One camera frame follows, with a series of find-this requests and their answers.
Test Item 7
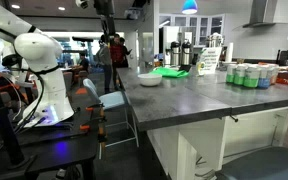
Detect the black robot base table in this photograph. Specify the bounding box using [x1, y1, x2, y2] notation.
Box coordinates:
[0, 103, 98, 180]

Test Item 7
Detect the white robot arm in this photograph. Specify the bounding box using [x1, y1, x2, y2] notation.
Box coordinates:
[0, 5, 74, 128]

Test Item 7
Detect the white bowl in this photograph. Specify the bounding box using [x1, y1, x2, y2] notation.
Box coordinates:
[138, 73, 162, 87]

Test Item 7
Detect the green folded cloth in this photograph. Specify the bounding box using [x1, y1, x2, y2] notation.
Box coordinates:
[151, 67, 189, 78]

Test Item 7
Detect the light blue chair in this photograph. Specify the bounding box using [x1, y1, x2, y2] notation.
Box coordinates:
[83, 78, 139, 159]

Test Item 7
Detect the person in red shirt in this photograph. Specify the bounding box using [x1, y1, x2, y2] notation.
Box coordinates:
[110, 34, 124, 90]

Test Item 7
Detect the steel coffee dispenser left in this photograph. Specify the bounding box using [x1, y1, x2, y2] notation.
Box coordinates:
[167, 41, 180, 66]

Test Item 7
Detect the steel coffee dispenser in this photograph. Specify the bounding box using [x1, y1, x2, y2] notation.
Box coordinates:
[181, 39, 191, 65]
[167, 41, 180, 66]

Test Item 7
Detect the person in grey top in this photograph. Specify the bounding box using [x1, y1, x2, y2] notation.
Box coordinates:
[96, 35, 112, 93]

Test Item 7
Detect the steel coffee dispenser right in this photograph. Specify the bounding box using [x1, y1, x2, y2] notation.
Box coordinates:
[181, 39, 191, 65]

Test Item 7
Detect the orange black clamp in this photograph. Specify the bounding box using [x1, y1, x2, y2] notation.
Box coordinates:
[79, 125, 91, 131]
[86, 103, 107, 148]

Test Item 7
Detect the white paper sign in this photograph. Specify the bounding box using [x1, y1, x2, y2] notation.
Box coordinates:
[197, 47, 222, 76]

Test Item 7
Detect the blue pendant lamp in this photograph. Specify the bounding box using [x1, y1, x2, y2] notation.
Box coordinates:
[182, 0, 198, 15]

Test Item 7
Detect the blue label can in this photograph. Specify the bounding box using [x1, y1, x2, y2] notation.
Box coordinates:
[258, 66, 270, 89]

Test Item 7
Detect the orange label can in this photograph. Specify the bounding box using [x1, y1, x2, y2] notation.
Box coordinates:
[270, 65, 279, 85]

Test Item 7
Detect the steel range hood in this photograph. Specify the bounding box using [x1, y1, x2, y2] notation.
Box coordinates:
[243, 0, 288, 28]

